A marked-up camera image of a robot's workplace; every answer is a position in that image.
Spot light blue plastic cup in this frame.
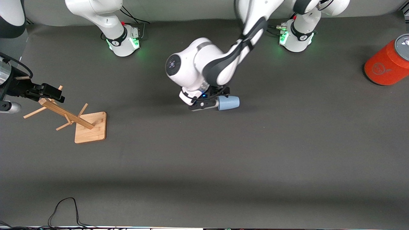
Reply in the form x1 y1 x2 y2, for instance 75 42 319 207
218 96 240 111

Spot wooden cup rack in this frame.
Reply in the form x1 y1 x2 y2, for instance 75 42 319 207
23 85 107 144

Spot dark grey table cover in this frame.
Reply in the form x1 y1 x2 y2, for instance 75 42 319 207
0 12 409 229

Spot orange cylindrical can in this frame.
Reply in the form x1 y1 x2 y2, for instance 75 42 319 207
364 34 409 86

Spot black left arm base cables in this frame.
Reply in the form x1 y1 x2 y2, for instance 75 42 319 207
267 6 299 37

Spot black arm base cables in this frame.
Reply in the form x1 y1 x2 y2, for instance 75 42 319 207
267 6 299 37
101 5 151 41

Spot black right arm base cables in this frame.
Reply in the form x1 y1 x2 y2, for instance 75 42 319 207
101 5 151 41

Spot thin black loose cable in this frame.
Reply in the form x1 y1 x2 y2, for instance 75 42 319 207
0 197 96 230

